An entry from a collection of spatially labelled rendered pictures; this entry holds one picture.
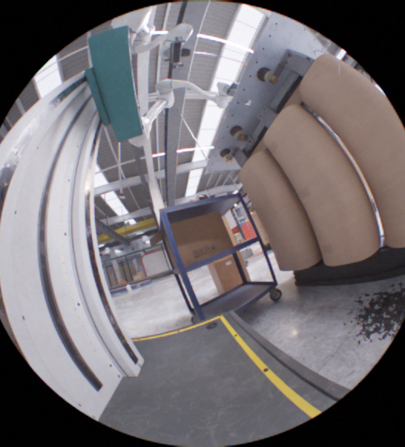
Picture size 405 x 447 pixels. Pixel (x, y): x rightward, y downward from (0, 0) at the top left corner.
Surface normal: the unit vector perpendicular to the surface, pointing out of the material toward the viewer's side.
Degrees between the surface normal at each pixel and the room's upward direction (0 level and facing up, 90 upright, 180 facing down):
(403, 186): 90
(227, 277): 90
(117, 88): 180
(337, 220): 90
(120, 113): 180
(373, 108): 90
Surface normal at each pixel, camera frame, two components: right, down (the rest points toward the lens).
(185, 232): 0.31, -0.34
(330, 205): -0.91, 0.29
